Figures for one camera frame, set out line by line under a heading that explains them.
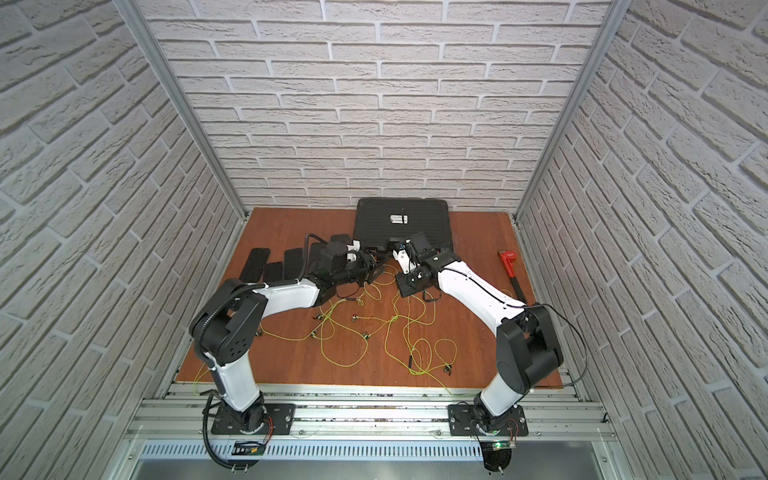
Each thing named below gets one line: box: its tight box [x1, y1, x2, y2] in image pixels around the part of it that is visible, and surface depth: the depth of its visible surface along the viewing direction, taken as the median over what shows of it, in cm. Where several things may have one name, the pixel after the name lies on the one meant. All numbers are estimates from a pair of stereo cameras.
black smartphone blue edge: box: [330, 234, 352, 243], surface depth 115 cm
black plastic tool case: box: [353, 197, 454, 252], surface depth 115 cm
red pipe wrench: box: [498, 250, 527, 304], surface depth 108 cm
